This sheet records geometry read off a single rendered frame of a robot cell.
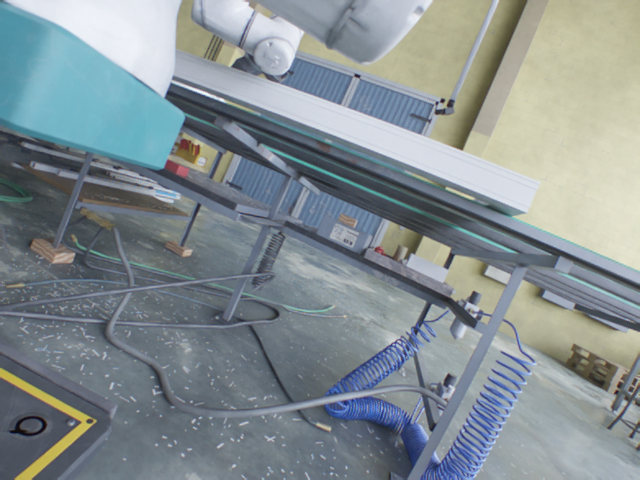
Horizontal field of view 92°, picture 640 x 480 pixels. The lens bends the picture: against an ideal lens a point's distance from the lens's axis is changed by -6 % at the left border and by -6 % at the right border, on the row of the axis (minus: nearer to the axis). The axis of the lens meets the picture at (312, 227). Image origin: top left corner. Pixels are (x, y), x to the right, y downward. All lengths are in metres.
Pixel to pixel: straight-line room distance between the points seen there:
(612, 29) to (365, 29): 9.51
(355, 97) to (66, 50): 7.85
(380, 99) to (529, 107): 3.11
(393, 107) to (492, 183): 7.12
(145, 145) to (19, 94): 0.11
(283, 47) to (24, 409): 0.75
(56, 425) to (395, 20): 0.57
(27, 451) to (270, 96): 0.77
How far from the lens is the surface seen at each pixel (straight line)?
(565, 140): 8.45
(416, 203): 1.06
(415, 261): 1.51
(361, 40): 0.33
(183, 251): 2.53
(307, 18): 0.34
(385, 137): 0.78
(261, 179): 7.95
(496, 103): 7.80
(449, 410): 1.18
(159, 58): 0.29
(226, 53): 9.11
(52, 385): 0.60
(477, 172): 0.78
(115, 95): 0.26
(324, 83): 8.28
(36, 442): 0.52
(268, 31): 0.82
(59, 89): 0.23
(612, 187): 8.67
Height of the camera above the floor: 0.69
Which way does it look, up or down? 3 degrees down
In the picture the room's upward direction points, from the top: 24 degrees clockwise
